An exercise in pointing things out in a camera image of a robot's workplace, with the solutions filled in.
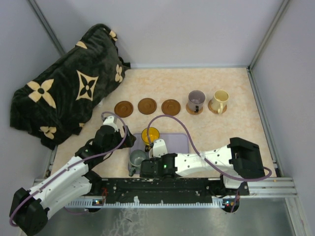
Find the dark brown wooden coaster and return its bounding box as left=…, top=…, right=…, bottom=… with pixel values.
left=114, top=101, right=133, bottom=118

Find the light woven rattan coaster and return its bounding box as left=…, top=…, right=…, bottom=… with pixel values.
left=186, top=104, right=204, bottom=115

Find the purple transparent mug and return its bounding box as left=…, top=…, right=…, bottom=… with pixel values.
left=188, top=90, right=205, bottom=112

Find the cream yellow ceramic mug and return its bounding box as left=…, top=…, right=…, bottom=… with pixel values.
left=211, top=90, right=229, bottom=114

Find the white mug blue handle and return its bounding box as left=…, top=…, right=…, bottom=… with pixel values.
left=149, top=148, right=154, bottom=158

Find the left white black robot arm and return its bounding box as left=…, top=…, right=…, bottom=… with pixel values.
left=9, top=124, right=136, bottom=236

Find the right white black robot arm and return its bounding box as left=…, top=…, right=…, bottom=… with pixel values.
left=140, top=137, right=267, bottom=195

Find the lavender plastic tray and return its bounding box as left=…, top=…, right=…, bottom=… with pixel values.
left=127, top=133, right=190, bottom=175

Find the grey ceramic mug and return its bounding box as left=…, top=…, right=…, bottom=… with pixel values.
left=128, top=149, right=149, bottom=177

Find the yellow transparent mug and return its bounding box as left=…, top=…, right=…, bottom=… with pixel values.
left=141, top=127, right=160, bottom=152

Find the black floral plush blanket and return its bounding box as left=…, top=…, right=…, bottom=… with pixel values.
left=10, top=24, right=130, bottom=149

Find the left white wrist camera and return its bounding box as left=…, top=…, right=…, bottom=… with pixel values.
left=103, top=116, right=119, bottom=132

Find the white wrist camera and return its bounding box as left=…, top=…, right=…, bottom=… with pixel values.
left=103, top=116, right=119, bottom=132
left=152, top=139, right=168, bottom=158

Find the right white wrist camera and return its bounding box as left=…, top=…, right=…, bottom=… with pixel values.
left=152, top=139, right=168, bottom=158

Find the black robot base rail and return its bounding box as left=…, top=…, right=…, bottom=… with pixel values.
left=84, top=178, right=249, bottom=204

